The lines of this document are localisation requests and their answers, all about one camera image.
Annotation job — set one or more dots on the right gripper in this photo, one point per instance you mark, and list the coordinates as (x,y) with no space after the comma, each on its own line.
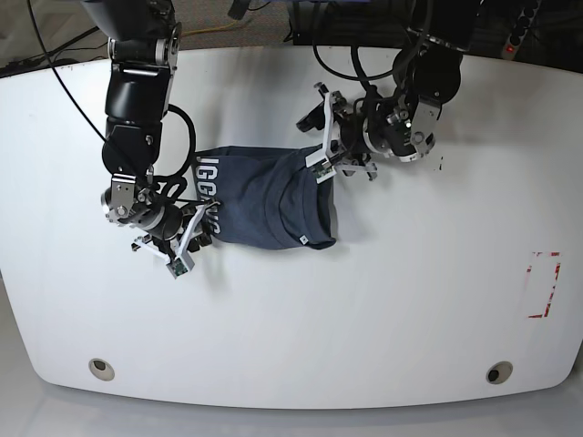
(126,203)

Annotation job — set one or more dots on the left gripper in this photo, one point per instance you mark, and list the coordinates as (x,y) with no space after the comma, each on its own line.
(392,127)

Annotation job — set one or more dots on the dark blue T-shirt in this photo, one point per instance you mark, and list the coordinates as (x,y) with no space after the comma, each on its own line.
(268,198)

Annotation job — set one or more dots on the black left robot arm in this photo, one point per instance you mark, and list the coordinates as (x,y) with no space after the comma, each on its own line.
(429,65)

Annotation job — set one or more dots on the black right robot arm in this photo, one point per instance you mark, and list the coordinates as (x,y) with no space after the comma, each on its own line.
(143,46)

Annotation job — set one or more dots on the red tape rectangle marking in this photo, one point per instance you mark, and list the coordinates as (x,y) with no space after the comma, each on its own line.
(541,283)

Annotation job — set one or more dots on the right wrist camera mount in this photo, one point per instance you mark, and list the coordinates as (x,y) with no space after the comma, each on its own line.
(179,246)

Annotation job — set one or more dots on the left table cable grommet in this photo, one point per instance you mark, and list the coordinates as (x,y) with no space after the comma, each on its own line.
(102,370)

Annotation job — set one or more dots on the table cable grommet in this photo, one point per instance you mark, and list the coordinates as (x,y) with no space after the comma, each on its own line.
(499,372)
(102,370)

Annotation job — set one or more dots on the right table cable grommet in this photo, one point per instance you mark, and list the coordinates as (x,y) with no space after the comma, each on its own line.
(499,372)

